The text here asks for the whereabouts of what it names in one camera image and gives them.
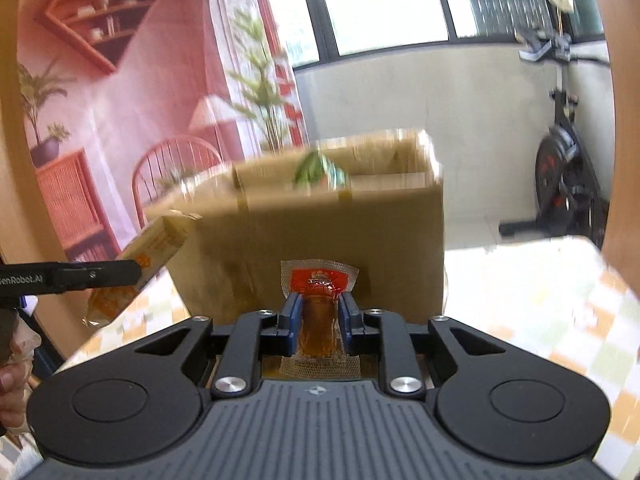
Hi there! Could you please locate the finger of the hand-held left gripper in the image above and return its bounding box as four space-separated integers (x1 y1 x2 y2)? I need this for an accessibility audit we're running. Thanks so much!
49 258 144 295

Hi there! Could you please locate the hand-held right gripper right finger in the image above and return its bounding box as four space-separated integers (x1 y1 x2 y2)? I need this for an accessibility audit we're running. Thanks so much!
338 291 592 398

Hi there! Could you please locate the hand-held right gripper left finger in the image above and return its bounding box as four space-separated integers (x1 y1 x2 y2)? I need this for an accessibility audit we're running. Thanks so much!
50 292 304 398

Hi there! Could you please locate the red label vacuum snack packet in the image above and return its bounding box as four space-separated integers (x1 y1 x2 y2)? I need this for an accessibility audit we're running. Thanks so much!
279 258 361 381

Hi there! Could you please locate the long yellow cake packet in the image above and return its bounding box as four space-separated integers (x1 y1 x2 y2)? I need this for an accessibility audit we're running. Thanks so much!
82 211 204 329

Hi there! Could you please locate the cardboard box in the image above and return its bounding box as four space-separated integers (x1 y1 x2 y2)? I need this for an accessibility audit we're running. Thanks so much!
144 128 447 324

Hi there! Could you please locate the green snack packet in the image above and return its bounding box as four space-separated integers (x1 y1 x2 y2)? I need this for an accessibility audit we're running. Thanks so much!
292 148 352 197

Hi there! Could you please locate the person's left hand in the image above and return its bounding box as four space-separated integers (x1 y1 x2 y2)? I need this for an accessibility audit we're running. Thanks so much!
0 309 42 437

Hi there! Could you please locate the black exercise bike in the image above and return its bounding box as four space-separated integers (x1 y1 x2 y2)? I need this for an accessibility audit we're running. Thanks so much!
499 26 614 251

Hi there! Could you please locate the black-framed window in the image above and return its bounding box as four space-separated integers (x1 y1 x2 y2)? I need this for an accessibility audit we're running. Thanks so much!
279 0 602 70

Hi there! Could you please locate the pink room-print wall tapestry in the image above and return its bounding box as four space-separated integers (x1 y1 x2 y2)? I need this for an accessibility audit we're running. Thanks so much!
16 0 309 267

